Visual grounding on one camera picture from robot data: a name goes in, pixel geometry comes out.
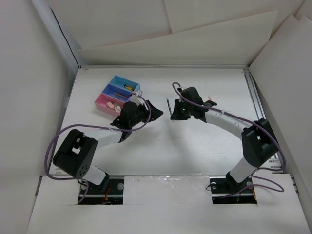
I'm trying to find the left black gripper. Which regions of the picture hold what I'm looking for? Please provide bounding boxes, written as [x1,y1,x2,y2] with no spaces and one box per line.
[129,100,162,128]

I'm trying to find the teal blue pen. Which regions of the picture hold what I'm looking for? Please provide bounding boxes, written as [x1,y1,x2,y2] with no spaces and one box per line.
[166,97,172,116]

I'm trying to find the yellow utility knife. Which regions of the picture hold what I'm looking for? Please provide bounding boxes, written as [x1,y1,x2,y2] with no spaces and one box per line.
[124,84,135,92]

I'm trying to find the orange highlighter pen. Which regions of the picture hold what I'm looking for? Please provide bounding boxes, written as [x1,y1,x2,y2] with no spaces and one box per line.
[114,92,128,99]

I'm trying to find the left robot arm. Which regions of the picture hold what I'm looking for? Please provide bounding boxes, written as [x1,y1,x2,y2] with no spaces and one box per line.
[53,100,163,194]

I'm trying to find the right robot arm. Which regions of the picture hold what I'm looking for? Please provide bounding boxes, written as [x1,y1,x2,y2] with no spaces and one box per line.
[171,82,279,192]

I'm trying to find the dark blue drawer box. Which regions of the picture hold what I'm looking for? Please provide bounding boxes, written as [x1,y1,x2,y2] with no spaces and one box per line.
[102,84,132,102]

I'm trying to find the light blue drawer box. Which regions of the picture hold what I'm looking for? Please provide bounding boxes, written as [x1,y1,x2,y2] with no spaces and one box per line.
[109,75,140,92]

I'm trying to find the pink drawer box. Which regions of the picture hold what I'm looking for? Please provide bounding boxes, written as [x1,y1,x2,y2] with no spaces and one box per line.
[94,93,125,117]

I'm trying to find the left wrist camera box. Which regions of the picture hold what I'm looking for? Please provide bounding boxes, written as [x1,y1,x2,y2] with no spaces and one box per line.
[133,90,143,98]

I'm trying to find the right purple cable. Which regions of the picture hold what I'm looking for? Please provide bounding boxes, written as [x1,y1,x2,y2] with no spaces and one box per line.
[172,82,286,198]

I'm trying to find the purple cable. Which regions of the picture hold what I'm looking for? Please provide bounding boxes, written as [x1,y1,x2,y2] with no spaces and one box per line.
[46,94,152,204]
[172,82,286,198]

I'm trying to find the aluminium rail right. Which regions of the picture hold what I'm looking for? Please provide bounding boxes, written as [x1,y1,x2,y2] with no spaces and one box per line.
[243,69,281,169]

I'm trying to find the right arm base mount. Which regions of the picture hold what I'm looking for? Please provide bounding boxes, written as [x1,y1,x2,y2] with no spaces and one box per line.
[206,177,257,205]

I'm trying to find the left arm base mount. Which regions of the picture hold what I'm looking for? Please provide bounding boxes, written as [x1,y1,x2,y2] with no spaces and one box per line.
[78,176,124,205]

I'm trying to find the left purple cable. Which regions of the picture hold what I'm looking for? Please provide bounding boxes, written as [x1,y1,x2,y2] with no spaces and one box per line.
[46,94,152,204]

